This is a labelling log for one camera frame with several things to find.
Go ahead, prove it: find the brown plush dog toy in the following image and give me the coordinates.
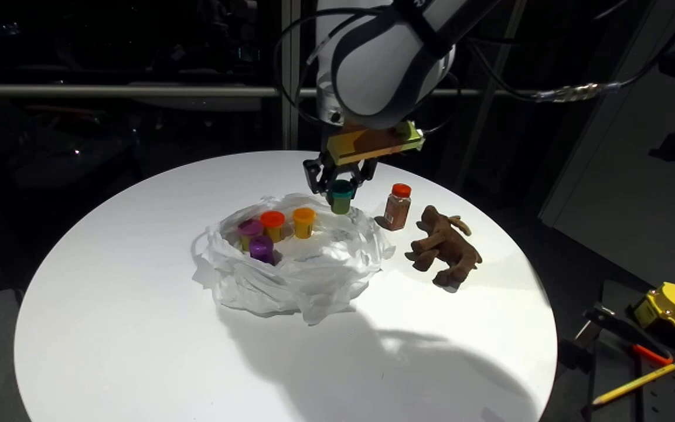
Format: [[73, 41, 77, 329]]
[[403, 200, 484, 292]]

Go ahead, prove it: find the grey window post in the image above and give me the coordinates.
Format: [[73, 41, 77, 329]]
[[279, 0, 301, 151]]

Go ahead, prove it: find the magenta lid dough tub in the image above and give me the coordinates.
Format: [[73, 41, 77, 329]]
[[234, 215, 266, 250]]

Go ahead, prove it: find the teal lid dough tub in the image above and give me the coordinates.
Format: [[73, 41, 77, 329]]
[[326, 178, 361, 215]]

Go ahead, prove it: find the red handled tool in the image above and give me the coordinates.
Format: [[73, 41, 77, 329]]
[[584, 301, 675, 370]]

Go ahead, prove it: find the dark purple lid dough tub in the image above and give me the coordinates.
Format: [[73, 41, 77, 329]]
[[246, 234, 279, 265]]

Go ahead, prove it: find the red lid spice jar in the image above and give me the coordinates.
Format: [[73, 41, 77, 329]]
[[382, 179, 414, 234]]

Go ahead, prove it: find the orange lid dough tub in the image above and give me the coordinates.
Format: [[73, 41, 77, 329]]
[[257, 206, 288, 243]]

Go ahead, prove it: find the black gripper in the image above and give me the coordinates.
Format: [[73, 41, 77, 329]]
[[299, 151, 379, 197]]

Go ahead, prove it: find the metal window railing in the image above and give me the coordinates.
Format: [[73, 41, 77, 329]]
[[0, 81, 590, 101]]

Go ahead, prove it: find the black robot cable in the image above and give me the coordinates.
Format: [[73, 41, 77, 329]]
[[272, 5, 675, 127]]

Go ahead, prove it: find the yellow lid dough tub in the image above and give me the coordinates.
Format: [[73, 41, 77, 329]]
[[288, 203, 321, 241]]

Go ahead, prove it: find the white plastic bag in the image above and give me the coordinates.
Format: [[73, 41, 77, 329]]
[[190, 192, 395, 327]]

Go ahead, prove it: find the yellow pencil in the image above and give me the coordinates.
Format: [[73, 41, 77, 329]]
[[588, 358, 675, 410]]

